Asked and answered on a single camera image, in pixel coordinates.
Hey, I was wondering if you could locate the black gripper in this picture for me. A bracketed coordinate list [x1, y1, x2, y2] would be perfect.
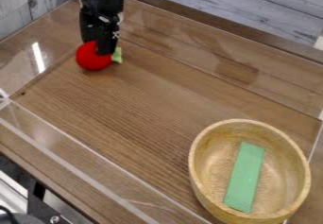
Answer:
[81, 0, 125, 55]

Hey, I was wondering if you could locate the red plush strawberry toy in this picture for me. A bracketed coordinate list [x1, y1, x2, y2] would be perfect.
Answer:
[77, 41, 123, 70]

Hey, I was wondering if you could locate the wooden bowl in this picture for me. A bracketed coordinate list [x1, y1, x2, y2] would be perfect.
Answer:
[189, 119, 312, 224]

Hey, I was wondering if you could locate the green rectangular block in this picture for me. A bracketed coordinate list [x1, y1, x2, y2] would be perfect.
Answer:
[223, 142, 266, 214]

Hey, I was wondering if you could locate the clear acrylic front wall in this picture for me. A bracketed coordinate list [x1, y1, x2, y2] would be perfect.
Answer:
[0, 100, 211, 224]

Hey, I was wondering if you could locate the black metal table mount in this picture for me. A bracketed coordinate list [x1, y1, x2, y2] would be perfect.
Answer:
[27, 181, 73, 224]

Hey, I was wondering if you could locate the black cable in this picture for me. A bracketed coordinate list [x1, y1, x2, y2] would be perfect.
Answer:
[0, 204, 21, 224]

